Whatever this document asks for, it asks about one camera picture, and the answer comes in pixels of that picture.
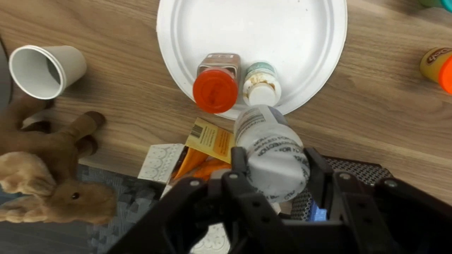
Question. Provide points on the white paper plate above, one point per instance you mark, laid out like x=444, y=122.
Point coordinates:
x=255, y=28

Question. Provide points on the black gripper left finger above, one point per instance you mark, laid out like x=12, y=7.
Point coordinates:
x=240, y=160

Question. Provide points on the white paper cup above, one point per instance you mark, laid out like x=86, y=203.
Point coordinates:
x=52, y=71

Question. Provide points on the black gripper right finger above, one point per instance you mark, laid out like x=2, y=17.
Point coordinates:
x=320, y=164

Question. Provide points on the orange-capped brown spice jar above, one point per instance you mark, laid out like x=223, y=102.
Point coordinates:
x=216, y=89

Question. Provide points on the white blue-label pill bottle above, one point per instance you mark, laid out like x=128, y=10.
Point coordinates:
x=273, y=150

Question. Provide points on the yellow orange cardboard box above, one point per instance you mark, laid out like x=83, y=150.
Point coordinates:
x=207, y=138

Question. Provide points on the yellow Play-Doh tub orange lid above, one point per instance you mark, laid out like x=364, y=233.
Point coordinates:
x=439, y=68

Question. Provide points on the small white teal-label bottle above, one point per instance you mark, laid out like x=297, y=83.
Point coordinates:
x=262, y=86

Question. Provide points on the brown plush bunny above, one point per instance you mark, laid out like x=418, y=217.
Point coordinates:
x=43, y=184

